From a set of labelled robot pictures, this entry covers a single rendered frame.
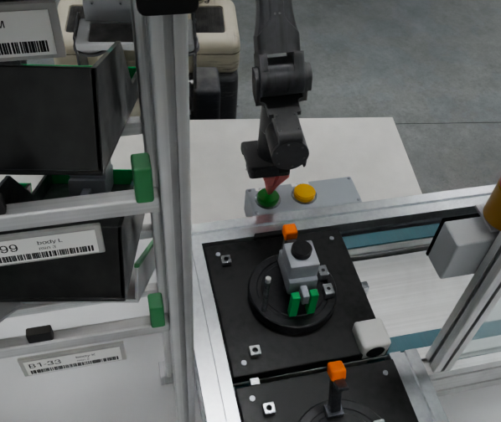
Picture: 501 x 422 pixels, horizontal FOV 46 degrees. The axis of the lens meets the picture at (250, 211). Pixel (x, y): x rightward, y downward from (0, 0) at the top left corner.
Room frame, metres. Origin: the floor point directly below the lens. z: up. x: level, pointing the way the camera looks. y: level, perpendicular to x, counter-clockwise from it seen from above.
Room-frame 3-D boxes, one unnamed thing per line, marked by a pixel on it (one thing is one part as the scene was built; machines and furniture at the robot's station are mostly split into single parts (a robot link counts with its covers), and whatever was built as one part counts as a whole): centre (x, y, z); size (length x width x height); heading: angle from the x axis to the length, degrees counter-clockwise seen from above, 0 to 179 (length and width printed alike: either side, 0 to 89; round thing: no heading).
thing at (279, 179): (0.74, -0.02, 1.02); 0.07 x 0.07 x 0.09; 17
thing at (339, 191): (0.76, -0.10, 0.93); 0.21 x 0.07 x 0.06; 107
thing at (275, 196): (0.74, -0.03, 0.96); 0.04 x 0.04 x 0.02
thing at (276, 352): (0.53, -0.08, 0.96); 0.24 x 0.24 x 0.02; 17
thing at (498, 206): (0.47, -0.29, 1.28); 0.05 x 0.05 x 0.05
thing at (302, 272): (0.52, -0.08, 1.06); 0.08 x 0.04 x 0.07; 16
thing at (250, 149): (0.74, -0.03, 1.09); 0.10 x 0.07 x 0.07; 107
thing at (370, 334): (0.46, -0.20, 0.97); 0.05 x 0.05 x 0.04; 17
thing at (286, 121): (0.70, -0.04, 1.19); 0.11 x 0.09 x 0.12; 13
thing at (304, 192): (0.76, -0.10, 0.96); 0.04 x 0.04 x 0.02
